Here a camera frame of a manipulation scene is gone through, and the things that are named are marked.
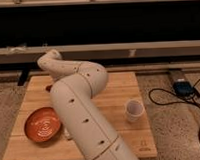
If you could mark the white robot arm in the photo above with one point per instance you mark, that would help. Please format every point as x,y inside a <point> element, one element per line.
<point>75,84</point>

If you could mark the translucent plastic cup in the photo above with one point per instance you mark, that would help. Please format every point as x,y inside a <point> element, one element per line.
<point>133,110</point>

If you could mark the white sponge block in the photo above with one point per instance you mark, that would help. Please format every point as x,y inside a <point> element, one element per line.
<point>67,134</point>

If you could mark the orange ceramic plate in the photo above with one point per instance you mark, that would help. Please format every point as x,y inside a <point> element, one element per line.
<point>42,125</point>

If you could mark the black bench leg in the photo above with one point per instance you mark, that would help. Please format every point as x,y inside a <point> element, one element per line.
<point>23,77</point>

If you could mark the blue power adapter box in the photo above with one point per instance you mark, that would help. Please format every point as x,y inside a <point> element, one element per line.
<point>183,88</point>

